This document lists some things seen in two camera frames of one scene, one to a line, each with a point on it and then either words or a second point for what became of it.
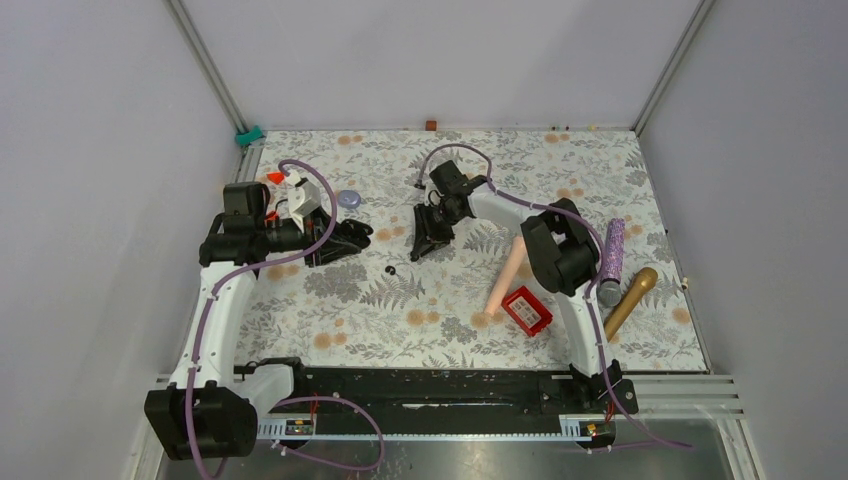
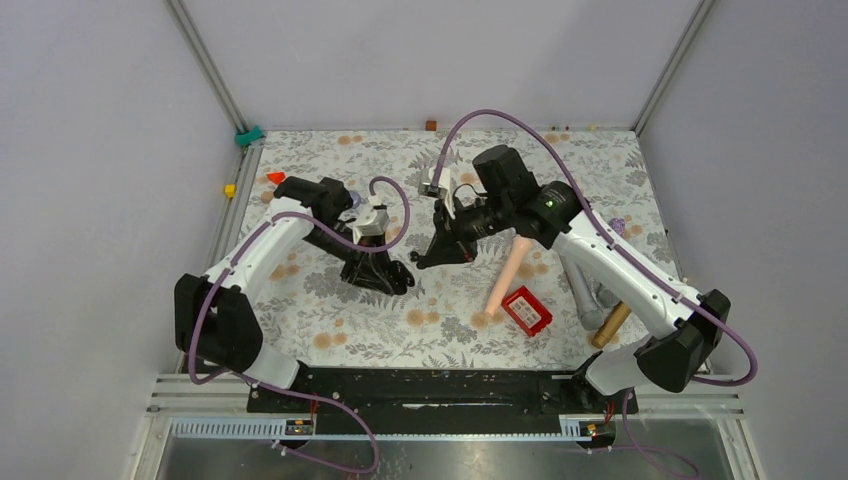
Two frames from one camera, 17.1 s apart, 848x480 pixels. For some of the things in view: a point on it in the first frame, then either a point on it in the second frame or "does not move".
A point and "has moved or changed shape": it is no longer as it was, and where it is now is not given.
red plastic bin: (528, 310) does not move
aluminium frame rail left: (251, 153) does not move
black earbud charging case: (354, 232) has moved or changed shape
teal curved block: (245, 138) does not move
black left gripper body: (285, 235) -> (322, 238)
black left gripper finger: (348, 237) -> (374, 270)
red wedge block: (276, 177) does not move
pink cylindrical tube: (505, 275) does not move
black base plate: (460, 395) does not move
